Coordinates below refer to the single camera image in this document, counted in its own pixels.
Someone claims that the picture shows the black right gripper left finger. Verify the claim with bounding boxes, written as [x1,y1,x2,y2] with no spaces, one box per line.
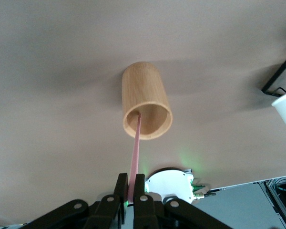
[38,173,129,229]

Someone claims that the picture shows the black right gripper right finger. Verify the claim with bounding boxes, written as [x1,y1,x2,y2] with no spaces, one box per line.
[133,173,229,229]

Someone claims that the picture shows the pink chopstick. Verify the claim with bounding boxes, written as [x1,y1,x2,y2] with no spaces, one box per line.
[127,112,143,206]

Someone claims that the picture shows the black cup rack wooden pegs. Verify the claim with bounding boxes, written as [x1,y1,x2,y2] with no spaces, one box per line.
[260,49,286,97]

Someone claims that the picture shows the wooden cylinder holder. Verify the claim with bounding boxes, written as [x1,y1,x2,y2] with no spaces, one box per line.
[122,61,174,140]

